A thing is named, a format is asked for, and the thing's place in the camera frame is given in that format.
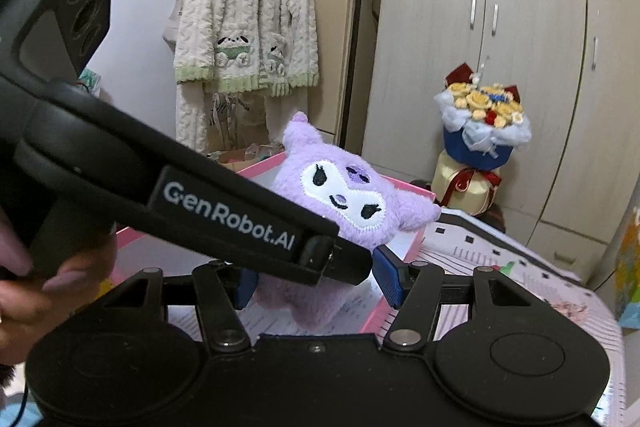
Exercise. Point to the cream tote bag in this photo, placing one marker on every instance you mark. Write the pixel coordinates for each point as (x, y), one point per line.
(172, 27)

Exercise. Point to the fluffy white pajama jacket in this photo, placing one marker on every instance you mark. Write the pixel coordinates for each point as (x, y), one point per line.
(240, 7)

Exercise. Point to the teal patterned box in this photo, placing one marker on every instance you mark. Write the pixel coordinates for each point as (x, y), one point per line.
(90, 79)

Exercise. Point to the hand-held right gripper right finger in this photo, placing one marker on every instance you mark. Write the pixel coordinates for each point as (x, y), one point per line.
(389, 277)

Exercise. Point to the fluffy white pajama pants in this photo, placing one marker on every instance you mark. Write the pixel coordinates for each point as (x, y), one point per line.
(192, 117)

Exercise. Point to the cream box with red ribbon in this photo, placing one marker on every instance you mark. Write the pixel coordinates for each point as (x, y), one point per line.
(460, 184)

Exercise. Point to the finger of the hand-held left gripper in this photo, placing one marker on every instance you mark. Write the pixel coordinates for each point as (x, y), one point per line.
(345, 269)

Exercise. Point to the striped table cloth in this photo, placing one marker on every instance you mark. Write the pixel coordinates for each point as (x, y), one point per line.
(480, 242)

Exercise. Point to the black clothes rack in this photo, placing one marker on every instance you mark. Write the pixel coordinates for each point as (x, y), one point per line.
(358, 32)

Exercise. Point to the colourful paper bag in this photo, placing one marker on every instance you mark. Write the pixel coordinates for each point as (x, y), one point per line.
(631, 257)

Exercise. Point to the purple plush toy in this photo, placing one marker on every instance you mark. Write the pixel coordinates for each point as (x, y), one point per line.
(340, 187)

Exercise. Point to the pink cardboard box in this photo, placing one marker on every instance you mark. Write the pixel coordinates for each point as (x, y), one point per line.
(252, 171)

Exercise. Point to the flower bouquet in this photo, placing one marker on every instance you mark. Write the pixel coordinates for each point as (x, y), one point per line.
(480, 127)

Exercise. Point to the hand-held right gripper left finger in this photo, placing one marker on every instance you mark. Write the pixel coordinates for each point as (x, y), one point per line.
(245, 289)

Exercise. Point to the person's left hand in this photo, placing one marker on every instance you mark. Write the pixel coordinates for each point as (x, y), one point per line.
(30, 307)

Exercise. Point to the small green item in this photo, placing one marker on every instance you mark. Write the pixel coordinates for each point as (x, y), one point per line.
(510, 267)

